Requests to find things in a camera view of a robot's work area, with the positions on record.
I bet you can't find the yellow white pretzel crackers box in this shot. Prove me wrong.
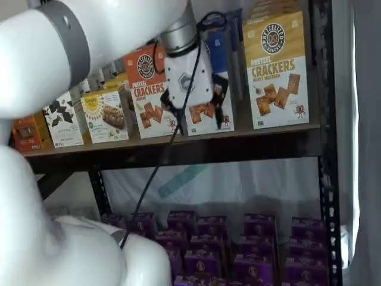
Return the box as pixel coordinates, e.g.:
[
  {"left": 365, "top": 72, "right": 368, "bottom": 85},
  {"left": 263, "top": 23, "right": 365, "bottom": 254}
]
[
  {"left": 242, "top": 11, "right": 310, "bottom": 129},
  {"left": 243, "top": 0, "right": 304, "bottom": 21}
]

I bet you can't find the black metal shelf rack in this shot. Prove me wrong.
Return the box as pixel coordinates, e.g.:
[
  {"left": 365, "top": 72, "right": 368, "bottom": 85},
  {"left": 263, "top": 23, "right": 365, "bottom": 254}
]
[{"left": 26, "top": 0, "right": 343, "bottom": 286}]

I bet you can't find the yellow white cookie bar box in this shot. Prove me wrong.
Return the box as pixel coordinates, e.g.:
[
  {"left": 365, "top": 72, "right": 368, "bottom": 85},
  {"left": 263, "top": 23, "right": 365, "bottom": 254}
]
[{"left": 80, "top": 91, "right": 129, "bottom": 144}]

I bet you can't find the purple snack box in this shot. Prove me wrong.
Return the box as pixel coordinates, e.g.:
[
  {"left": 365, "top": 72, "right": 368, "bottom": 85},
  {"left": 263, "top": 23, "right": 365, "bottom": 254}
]
[
  {"left": 238, "top": 235, "right": 276, "bottom": 259},
  {"left": 166, "top": 210, "right": 198, "bottom": 236},
  {"left": 183, "top": 249, "right": 223, "bottom": 278},
  {"left": 243, "top": 213, "right": 277, "bottom": 238},
  {"left": 173, "top": 274, "right": 218, "bottom": 286},
  {"left": 291, "top": 216, "right": 327, "bottom": 239},
  {"left": 154, "top": 229, "right": 188, "bottom": 251},
  {"left": 233, "top": 253, "right": 275, "bottom": 282},
  {"left": 196, "top": 216, "right": 229, "bottom": 239},
  {"left": 189, "top": 234, "right": 226, "bottom": 254},
  {"left": 288, "top": 237, "right": 327, "bottom": 260},
  {"left": 129, "top": 212, "right": 157, "bottom": 238},
  {"left": 165, "top": 247, "right": 184, "bottom": 278},
  {"left": 284, "top": 256, "right": 329, "bottom": 286}
]

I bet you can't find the white plastic backdrop sheet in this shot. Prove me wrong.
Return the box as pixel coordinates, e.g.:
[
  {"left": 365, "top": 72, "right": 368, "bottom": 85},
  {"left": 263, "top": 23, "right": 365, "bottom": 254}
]
[{"left": 101, "top": 0, "right": 322, "bottom": 223}]

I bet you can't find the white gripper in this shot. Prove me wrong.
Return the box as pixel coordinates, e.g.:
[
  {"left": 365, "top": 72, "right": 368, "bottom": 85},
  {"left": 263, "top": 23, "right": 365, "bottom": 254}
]
[{"left": 160, "top": 43, "right": 230, "bottom": 136}]

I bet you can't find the blue white pretzel crackers box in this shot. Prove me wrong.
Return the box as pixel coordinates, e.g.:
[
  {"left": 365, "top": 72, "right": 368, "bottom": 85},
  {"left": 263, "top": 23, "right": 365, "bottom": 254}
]
[
  {"left": 186, "top": 28, "right": 236, "bottom": 136},
  {"left": 205, "top": 8, "right": 243, "bottom": 102}
]

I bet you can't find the orange brown snack box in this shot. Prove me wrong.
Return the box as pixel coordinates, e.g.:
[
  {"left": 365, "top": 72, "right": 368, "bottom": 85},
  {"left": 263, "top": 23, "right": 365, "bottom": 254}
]
[{"left": 11, "top": 114, "right": 51, "bottom": 151}]

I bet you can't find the white box with dark crackers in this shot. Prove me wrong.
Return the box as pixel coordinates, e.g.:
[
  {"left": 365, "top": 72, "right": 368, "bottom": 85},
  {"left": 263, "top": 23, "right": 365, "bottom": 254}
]
[{"left": 43, "top": 91, "right": 84, "bottom": 148}]

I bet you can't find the teal tape strip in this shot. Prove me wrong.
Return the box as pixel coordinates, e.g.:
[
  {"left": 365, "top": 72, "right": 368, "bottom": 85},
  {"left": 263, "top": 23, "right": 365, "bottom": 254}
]
[{"left": 157, "top": 163, "right": 211, "bottom": 198}]

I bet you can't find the black cable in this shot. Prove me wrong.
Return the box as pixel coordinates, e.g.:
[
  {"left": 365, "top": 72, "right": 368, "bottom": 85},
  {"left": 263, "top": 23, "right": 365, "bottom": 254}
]
[{"left": 120, "top": 11, "right": 229, "bottom": 250}]

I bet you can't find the orange white pretzel crackers box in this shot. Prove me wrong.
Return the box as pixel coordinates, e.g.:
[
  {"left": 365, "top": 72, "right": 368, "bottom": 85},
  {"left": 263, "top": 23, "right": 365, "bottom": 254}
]
[{"left": 124, "top": 45, "right": 182, "bottom": 139}]

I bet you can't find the grey fabric curtain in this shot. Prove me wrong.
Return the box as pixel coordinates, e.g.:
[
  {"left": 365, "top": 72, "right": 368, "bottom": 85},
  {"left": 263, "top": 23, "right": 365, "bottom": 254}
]
[{"left": 333, "top": 0, "right": 381, "bottom": 286}]

